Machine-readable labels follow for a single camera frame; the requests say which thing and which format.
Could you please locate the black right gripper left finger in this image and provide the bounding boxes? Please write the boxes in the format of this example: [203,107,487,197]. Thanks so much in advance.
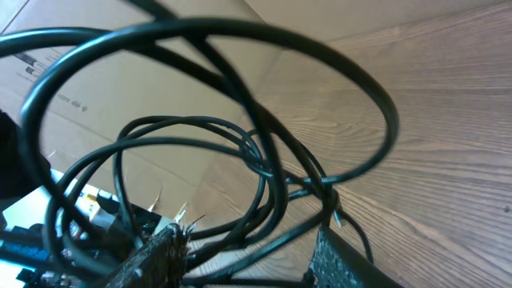
[102,217,196,288]

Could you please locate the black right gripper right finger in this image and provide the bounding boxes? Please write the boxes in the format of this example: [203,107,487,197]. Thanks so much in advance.
[310,228,402,288]

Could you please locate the black cable bundle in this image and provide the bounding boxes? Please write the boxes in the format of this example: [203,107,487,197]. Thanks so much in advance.
[0,0,401,288]

